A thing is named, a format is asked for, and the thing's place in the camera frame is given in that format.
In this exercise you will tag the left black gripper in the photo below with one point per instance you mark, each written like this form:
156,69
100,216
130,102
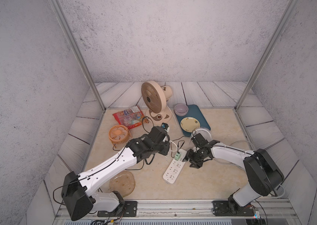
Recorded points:
166,144

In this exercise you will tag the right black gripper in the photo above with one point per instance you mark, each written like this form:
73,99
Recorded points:
194,164

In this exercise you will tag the green usb plug adapter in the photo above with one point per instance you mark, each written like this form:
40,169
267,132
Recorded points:
177,156

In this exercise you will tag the white power strip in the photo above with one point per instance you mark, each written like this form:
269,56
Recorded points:
174,169

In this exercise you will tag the red snack bag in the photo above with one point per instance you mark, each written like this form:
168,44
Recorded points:
130,118

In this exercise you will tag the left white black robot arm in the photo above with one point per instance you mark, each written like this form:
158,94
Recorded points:
80,192

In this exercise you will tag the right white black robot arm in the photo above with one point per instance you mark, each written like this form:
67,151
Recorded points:
263,174

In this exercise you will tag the small white usb fan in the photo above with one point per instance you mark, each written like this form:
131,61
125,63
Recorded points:
206,134

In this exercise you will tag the small orange usb fan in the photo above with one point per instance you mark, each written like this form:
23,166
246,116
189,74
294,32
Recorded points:
119,134

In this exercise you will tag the beige desk fan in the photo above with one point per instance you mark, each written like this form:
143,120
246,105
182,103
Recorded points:
155,98

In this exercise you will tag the yellow plate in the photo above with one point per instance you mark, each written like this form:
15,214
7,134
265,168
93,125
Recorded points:
189,124

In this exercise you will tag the purple bowl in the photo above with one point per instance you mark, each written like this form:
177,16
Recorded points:
181,109

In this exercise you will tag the teal tray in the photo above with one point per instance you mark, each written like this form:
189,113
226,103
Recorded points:
194,112

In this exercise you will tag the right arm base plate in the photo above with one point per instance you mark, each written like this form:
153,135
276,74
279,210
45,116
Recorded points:
232,209

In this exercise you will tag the aluminium front rail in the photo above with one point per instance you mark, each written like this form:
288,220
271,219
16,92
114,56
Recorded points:
200,212

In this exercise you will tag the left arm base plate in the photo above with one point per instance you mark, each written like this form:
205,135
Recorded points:
126,209

